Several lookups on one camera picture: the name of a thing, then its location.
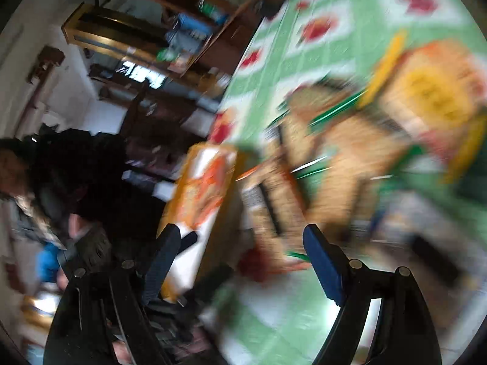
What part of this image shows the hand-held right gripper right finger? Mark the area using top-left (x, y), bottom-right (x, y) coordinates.
top-left (302, 224), bottom-right (444, 365)

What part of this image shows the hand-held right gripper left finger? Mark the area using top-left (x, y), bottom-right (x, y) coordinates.
top-left (42, 224), bottom-right (181, 365)

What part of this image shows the orange cracker packet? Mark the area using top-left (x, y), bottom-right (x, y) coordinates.
top-left (158, 142), bottom-right (248, 301)

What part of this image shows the yellow biscuit packet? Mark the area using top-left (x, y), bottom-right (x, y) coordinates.
top-left (358, 32), bottom-right (487, 183)

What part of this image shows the tan green-trimmed cracker packet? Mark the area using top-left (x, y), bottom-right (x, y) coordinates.
top-left (283, 80), bottom-right (415, 229)
top-left (241, 122), bottom-right (316, 270)

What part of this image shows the blue object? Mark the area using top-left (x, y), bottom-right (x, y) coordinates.
top-left (36, 243), bottom-right (63, 284)

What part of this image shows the bright window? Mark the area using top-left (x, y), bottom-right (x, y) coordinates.
top-left (118, 59), bottom-right (168, 88)

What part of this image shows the wooden shelf unit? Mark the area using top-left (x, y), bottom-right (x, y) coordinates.
top-left (61, 2), bottom-right (229, 80)

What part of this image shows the blue box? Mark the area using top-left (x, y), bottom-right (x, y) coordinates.
top-left (173, 13), bottom-right (214, 40)

